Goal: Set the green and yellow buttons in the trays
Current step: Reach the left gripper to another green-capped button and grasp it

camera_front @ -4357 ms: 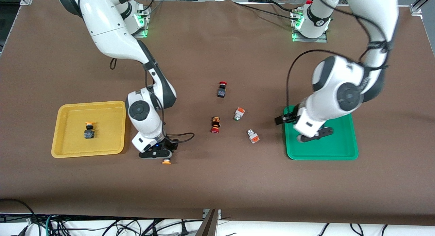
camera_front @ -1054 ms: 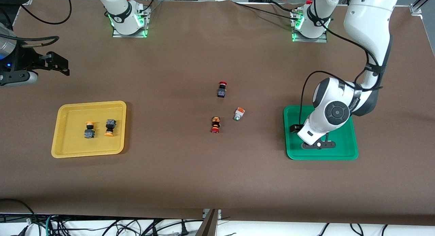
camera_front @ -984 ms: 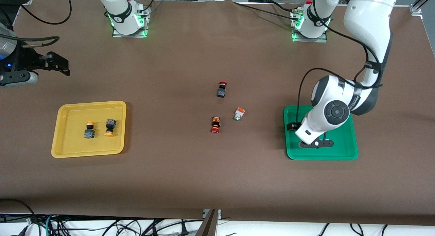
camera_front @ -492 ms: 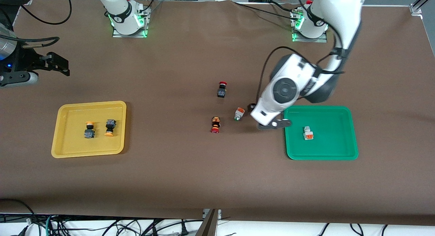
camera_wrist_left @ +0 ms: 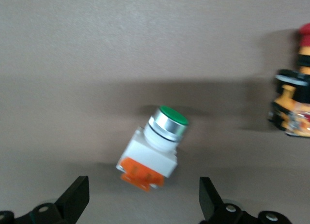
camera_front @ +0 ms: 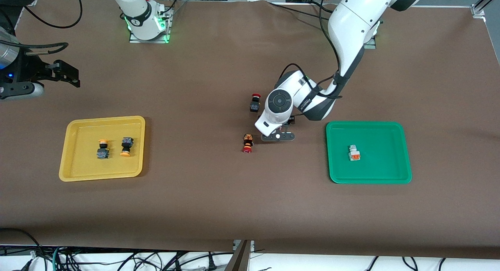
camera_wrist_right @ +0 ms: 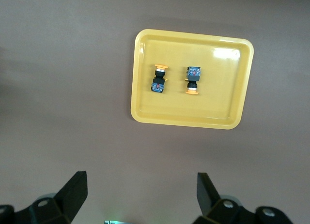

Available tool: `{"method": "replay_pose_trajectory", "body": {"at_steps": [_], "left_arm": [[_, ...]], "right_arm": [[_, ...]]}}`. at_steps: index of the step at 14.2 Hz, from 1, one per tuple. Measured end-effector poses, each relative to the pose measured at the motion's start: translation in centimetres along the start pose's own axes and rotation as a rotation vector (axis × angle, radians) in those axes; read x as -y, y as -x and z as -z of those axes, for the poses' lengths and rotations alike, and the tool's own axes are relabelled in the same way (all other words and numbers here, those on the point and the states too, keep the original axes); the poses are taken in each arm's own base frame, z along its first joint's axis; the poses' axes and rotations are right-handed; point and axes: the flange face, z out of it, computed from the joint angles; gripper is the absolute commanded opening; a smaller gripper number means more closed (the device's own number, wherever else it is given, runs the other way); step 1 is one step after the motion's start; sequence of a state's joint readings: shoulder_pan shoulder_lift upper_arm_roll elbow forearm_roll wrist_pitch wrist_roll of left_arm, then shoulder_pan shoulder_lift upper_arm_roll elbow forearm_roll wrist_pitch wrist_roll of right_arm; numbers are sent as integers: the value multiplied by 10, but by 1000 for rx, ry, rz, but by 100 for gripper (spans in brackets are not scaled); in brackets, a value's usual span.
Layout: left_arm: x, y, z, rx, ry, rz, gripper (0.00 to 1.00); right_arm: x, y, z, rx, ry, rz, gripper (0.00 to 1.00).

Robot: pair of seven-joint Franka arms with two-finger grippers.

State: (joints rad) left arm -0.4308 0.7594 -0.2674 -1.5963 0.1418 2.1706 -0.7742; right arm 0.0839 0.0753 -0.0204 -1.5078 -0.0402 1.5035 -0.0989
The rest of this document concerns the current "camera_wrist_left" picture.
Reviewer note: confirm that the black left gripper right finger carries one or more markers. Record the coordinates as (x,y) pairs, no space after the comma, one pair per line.
(209,202)

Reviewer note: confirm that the green push button white body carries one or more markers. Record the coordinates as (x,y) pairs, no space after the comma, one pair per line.
(150,153)

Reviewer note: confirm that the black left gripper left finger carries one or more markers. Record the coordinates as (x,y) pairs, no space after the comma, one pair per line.
(72,202)

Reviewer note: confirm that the red emergency stop button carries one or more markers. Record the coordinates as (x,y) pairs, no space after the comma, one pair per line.
(290,105)

